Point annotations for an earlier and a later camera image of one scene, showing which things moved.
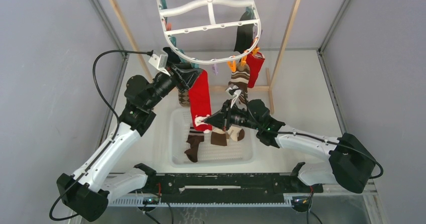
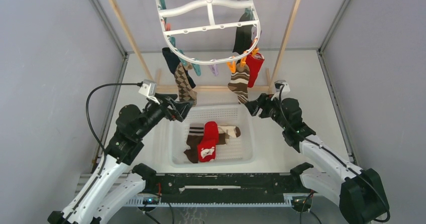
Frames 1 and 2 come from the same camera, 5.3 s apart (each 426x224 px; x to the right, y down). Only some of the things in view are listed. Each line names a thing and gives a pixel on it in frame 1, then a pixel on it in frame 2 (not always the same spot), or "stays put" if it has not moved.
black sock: [244, 36] stays put
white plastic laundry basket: [236, 153] stays put
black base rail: [229, 187] stays put
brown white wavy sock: [240, 79] stays put
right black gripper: [222, 119] -> [264, 102]
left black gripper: [183, 78] -> [180, 110]
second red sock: [255, 62] stays put
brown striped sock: [195, 137] stays put
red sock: [200, 103] -> [206, 148]
